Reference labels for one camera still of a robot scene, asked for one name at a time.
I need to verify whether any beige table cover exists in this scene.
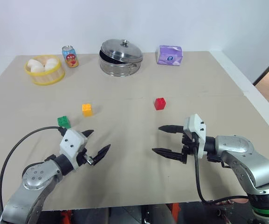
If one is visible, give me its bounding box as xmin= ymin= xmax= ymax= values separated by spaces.
xmin=0 ymin=50 xmax=269 ymax=212

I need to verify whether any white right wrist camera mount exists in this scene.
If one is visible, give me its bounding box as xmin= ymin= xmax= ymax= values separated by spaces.
xmin=183 ymin=113 xmax=207 ymax=160

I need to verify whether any purple tissue pack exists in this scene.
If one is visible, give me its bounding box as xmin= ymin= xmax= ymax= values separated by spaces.
xmin=156 ymin=44 xmax=184 ymax=67

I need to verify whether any blue orange drink can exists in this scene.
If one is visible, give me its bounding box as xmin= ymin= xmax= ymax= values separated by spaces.
xmin=62 ymin=45 xmax=80 ymax=69

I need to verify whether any white steamed bun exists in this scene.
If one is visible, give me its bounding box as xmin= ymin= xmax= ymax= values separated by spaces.
xmin=30 ymin=65 xmax=45 ymax=74
xmin=44 ymin=58 xmax=58 ymax=71
xmin=27 ymin=59 xmax=43 ymax=70

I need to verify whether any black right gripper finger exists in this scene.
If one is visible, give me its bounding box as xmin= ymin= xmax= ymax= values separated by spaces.
xmin=158 ymin=125 xmax=185 ymax=134
xmin=152 ymin=147 xmax=184 ymax=162

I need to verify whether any red toy block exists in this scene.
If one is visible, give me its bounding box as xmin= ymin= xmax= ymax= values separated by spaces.
xmin=154 ymin=97 xmax=167 ymax=111

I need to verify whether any orange frame part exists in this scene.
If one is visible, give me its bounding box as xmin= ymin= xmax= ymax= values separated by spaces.
xmin=168 ymin=202 xmax=181 ymax=224
xmin=60 ymin=209 xmax=74 ymax=224

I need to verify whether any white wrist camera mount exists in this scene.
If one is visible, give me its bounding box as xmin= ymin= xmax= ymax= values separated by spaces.
xmin=59 ymin=128 xmax=89 ymax=168
xmin=183 ymin=113 xmax=207 ymax=160

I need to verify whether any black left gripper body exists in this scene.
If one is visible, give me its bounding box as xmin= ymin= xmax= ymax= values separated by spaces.
xmin=76 ymin=147 xmax=96 ymax=167

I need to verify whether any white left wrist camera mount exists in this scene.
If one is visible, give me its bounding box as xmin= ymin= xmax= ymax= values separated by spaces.
xmin=59 ymin=128 xmax=89 ymax=168

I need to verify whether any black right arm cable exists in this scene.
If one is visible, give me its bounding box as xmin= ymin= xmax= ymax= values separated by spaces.
xmin=192 ymin=132 xmax=250 ymax=206

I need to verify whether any yellow toy block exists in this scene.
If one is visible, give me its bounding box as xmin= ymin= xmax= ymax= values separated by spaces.
xmin=82 ymin=103 xmax=94 ymax=118

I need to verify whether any yellow bamboo steamer basket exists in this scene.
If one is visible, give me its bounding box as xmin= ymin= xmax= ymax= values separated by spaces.
xmin=23 ymin=55 xmax=66 ymax=86

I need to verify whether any green toy block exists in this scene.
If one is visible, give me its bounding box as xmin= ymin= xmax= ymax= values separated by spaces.
xmin=56 ymin=115 xmax=71 ymax=130

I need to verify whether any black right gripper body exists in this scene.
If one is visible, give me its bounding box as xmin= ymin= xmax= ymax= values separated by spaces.
xmin=180 ymin=130 xmax=199 ymax=165

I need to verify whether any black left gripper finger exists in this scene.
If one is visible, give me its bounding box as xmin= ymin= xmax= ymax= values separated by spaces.
xmin=92 ymin=144 xmax=112 ymax=165
xmin=81 ymin=128 xmax=95 ymax=139

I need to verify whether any stainless steel pot lid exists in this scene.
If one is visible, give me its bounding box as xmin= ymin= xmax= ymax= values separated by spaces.
xmin=99 ymin=39 xmax=144 ymax=64

